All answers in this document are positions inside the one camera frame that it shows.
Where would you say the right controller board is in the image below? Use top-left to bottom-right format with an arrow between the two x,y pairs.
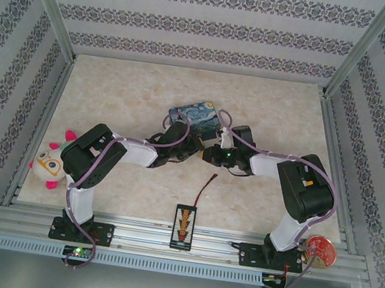
261,272 -> 288,288

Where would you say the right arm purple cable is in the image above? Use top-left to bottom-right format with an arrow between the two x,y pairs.
191,108 -> 348,288

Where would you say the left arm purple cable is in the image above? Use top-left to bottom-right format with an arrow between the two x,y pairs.
55,98 -> 195,284

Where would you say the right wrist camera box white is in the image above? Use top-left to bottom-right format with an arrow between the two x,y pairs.
216,127 -> 234,150

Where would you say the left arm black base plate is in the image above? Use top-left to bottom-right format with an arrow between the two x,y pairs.
47,215 -> 117,249

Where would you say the controller board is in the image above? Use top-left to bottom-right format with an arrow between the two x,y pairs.
62,244 -> 95,261
261,272 -> 288,288

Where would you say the white slotted cable duct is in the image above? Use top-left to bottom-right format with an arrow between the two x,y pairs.
0,234 -> 265,288

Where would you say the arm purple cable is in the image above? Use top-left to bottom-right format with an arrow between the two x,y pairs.
55,98 -> 195,284
191,108 -> 348,288

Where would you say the starry night tin box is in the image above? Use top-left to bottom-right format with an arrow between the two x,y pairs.
164,95 -> 223,145

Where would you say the aluminium side rail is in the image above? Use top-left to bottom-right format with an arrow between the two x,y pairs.
295,85 -> 381,255
1,46 -> 79,214

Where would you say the plush toy with glasses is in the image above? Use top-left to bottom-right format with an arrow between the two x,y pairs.
24,123 -> 80,194

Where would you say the red and black wire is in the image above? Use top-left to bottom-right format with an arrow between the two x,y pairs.
192,171 -> 219,211

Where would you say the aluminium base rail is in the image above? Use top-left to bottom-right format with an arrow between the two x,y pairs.
0,194 -> 375,288

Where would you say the left controller board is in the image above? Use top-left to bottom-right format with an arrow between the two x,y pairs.
62,244 -> 95,261

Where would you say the black power distribution board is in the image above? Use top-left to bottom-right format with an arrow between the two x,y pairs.
169,203 -> 200,254

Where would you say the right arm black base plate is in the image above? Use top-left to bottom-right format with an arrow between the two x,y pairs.
236,240 -> 306,276

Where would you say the red round tin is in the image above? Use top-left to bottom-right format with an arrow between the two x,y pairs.
298,233 -> 339,272

